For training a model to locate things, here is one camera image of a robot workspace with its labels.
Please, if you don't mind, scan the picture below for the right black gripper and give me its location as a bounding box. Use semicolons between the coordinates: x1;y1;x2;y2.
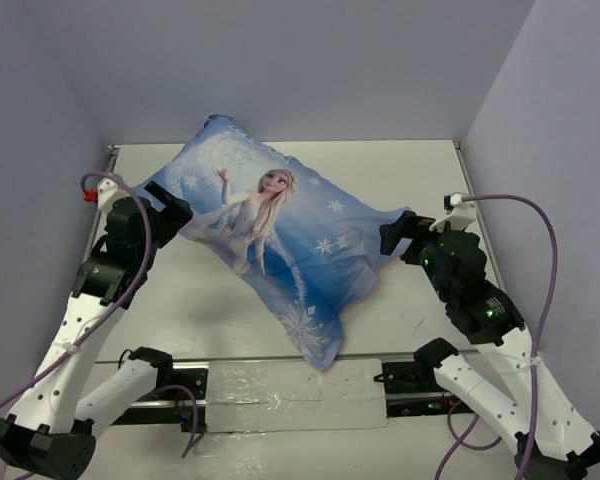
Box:
378;208;453;300

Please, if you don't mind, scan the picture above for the blue and pink printed pillowcase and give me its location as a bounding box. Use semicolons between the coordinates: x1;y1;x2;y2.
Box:
150;115;402;371

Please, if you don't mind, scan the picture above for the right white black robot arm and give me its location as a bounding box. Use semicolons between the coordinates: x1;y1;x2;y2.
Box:
379;211;600;479

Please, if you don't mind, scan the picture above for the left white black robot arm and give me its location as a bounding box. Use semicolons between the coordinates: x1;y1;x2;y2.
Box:
0;181;192;479

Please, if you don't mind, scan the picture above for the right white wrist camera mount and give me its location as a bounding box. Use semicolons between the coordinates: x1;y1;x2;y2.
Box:
429;193;477;232

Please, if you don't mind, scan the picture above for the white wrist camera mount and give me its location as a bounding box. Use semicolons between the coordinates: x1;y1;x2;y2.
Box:
82;178;128;215
429;193;477;232

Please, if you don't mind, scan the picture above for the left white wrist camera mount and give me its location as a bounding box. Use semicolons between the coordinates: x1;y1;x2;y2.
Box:
82;178;128;215

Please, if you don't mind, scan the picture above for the silver base mounting rail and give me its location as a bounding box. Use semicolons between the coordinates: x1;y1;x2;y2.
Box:
117;358;456;434

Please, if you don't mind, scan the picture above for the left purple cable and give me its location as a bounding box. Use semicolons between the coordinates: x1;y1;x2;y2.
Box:
0;171;210;459

